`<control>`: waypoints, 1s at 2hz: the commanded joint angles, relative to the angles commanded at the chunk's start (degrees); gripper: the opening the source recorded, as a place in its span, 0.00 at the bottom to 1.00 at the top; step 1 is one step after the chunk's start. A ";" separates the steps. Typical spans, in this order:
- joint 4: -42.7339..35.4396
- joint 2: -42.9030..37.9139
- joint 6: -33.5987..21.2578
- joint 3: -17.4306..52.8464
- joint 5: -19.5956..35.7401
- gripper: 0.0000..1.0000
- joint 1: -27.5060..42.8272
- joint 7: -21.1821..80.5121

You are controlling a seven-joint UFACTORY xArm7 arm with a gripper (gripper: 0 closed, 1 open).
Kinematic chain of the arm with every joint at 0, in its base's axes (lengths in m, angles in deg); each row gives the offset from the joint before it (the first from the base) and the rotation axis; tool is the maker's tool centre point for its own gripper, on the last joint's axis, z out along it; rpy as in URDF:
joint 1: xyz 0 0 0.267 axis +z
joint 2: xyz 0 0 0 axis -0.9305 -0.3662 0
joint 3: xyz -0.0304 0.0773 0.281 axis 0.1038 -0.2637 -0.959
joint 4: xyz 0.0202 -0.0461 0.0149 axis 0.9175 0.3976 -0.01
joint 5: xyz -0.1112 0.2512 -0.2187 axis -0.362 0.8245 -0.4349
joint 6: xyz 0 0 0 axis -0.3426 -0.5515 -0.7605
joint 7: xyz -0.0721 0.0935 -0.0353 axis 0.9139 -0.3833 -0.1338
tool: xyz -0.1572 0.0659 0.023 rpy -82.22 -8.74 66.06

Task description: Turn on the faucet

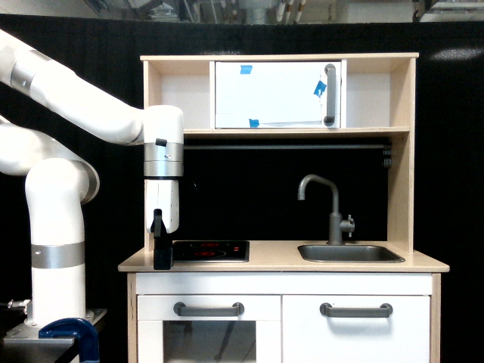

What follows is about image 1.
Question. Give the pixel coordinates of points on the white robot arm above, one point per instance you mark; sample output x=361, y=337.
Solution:
x=58, y=182

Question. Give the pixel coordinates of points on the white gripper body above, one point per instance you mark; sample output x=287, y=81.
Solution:
x=163, y=195

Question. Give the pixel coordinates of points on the grey toy faucet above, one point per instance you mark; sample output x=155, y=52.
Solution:
x=337, y=225

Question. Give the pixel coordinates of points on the blue tape top piece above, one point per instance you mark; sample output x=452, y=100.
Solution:
x=246, y=69

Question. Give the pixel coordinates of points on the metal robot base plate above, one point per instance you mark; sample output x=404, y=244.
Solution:
x=27, y=332

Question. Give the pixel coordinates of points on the black curtain backdrop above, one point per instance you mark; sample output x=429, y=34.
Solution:
x=448, y=204

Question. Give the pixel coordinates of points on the white microwave door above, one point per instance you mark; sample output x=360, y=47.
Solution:
x=277, y=94

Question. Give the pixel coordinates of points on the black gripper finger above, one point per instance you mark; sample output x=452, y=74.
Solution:
x=163, y=251

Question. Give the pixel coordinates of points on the grey oven door handle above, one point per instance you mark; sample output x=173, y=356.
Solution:
x=237, y=309

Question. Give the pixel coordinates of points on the blue C-clamp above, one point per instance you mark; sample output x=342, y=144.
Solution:
x=81, y=330

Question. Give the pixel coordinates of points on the blue tape bottom piece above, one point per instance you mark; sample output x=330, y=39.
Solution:
x=254, y=123

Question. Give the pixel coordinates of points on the grey microwave door handle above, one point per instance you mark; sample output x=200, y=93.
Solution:
x=331, y=73

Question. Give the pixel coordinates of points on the grey hanging rail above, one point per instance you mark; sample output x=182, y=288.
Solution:
x=290, y=147

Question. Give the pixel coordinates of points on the grey toy sink basin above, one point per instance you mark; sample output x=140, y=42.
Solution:
x=354, y=253

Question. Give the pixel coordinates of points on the grey cabinet door handle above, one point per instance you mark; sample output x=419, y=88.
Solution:
x=329, y=311

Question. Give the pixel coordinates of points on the wooden toy kitchen frame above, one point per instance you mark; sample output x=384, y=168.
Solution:
x=379, y=102

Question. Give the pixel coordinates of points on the black toy stovetop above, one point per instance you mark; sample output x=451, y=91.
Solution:
x=194, y=251

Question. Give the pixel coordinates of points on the blue tape right piece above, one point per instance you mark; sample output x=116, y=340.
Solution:
x=320, y=88

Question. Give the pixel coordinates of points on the white cabinet door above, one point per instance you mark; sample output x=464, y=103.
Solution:
x=307, y=336

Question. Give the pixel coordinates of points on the white oven door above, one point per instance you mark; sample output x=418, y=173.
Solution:
x=255, y=336

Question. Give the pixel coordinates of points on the blue tape piece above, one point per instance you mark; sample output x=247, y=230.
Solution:
x=254, y=123
x=320, y=88
x=246, y=69

